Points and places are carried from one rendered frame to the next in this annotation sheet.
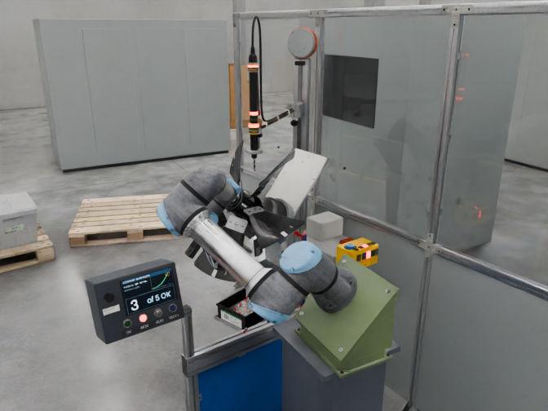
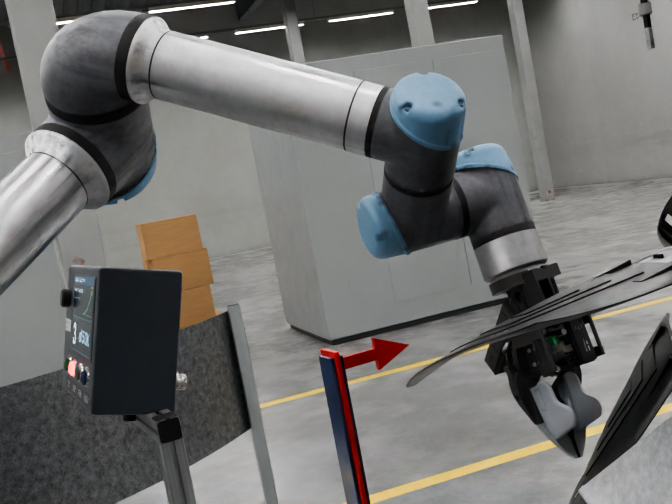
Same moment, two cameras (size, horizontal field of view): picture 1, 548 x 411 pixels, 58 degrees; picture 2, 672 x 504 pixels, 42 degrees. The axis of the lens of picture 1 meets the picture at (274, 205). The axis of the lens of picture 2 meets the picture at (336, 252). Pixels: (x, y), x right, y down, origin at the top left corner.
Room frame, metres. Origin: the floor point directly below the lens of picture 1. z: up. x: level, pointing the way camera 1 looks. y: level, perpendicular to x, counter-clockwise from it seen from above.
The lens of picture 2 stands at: (1.95, -0.71, 1.31)
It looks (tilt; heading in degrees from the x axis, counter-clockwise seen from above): 5 degrees down; 101
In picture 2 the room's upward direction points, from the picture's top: 11 degrees counter-clockwise
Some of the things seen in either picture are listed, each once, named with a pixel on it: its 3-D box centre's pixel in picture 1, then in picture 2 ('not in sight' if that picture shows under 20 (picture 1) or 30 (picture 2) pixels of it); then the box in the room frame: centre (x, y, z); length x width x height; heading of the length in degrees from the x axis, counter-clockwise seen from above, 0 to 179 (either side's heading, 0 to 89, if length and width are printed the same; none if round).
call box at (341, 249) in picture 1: (357, 255); not in sight; (1.98, -0.36, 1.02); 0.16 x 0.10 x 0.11; 126
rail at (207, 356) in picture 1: (285, 324); not in sight; (1.75, -0.04, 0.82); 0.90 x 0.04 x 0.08; 126
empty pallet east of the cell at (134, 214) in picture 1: (137, 217); not in sight; (4.89, 1.44, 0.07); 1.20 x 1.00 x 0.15; 102
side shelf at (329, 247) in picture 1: (327, 242); not in sight; (2.51, -0.29, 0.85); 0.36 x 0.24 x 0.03; 36
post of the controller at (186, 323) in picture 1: (187, 331); (179, 490); (1.49, 0.30, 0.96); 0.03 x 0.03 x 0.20; 36
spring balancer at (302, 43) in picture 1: (302, 43); not in sight; (2.78, -0.15, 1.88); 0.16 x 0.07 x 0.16; 71
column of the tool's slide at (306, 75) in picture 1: (299, 215); not in sight; (2.78, -0.15, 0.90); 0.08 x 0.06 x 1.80; 71
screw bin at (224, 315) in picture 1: (248, 307); not in sight; (1.84, 0.11, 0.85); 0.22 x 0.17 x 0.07; 140
